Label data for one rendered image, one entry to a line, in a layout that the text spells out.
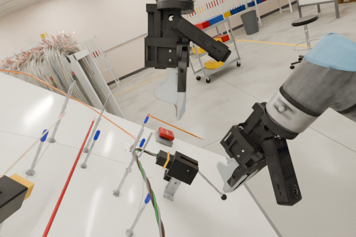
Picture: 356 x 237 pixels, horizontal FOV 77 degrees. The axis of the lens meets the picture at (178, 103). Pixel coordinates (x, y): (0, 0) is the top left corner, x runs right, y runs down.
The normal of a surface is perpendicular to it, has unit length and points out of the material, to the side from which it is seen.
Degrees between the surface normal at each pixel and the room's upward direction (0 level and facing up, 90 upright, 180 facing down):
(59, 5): 90
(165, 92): 64
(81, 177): 49
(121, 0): 90
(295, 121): 91
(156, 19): 80
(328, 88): 91
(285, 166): 74
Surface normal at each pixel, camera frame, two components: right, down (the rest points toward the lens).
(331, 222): -0.37, -0.86
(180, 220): 0.44, -0.87
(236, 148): -0.77, 0.04
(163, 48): -0.05, 0.22
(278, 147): 0.60, -0.26
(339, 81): -0.27, 0.42
